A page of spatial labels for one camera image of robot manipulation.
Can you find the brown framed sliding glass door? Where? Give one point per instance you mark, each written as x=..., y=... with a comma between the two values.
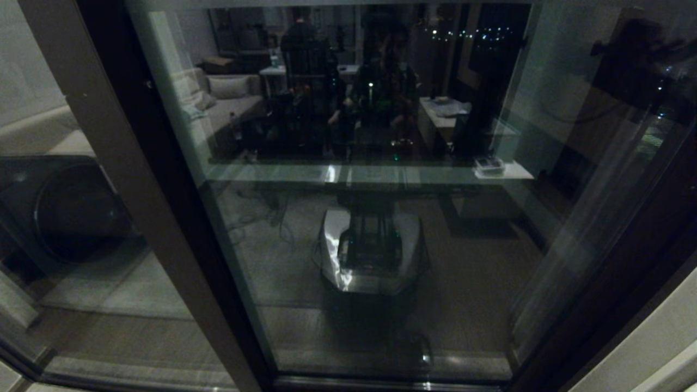
x=463, y=261

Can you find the long stone balcony sill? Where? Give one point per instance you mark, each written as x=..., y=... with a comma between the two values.
x=305, y=160

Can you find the brown framed fixed glass door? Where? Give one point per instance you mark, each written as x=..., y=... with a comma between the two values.
x=125, y=163

